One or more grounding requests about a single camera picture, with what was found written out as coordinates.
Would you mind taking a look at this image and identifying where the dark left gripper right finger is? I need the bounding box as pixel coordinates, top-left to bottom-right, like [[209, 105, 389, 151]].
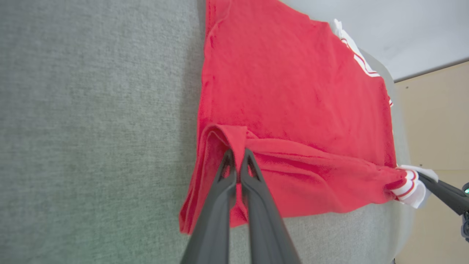
[[240, 148, 302, 264]]

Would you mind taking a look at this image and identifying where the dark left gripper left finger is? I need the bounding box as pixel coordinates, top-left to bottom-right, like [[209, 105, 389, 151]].
[[180, 148, 237, 264]]

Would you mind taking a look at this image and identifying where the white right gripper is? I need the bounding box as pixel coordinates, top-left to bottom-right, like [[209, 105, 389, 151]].
[[417, 172, 469, 243]]

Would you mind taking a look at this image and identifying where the red Bulls 23 jersey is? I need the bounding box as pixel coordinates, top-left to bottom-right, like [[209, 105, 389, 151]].
[[178, 0, 439, 235]]

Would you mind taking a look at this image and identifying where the grey fabric sofa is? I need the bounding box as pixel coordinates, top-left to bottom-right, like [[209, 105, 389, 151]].
[[0, 0, 417, 264]]

